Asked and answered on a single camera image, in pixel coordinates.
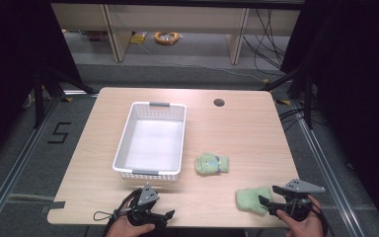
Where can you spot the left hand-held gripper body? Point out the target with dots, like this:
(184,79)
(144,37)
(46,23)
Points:
(147,197)

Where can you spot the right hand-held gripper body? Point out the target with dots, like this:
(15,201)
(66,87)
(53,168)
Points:
(301,187)

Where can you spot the plain green sock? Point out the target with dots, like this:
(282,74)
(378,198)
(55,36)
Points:
(248,199)

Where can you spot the white plastic basket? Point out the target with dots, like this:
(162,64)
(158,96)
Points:
(154,144)

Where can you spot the green sock with print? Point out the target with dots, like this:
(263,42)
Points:
(210,164)

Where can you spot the person's right hand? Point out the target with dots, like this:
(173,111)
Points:
(306,228)

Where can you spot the person's left hand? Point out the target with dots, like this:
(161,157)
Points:
(123,228)

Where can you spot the black metal stand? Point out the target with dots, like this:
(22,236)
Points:
(308,98)
(39,98)

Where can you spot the grey tape strip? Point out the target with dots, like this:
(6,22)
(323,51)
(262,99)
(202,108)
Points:
(57,205)

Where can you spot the dark round table grommet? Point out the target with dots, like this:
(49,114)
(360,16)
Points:
(219,102)

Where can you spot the black curtain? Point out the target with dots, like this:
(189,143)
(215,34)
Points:
(10,65)
(358,82)

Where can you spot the yellow packet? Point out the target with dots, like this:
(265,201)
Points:
(138,38)

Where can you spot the light wooden shelf unit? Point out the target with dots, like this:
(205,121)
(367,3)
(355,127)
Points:
(118,29)

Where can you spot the aluminium floor rail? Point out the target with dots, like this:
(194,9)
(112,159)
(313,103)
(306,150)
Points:
(322,158)
(23,158)

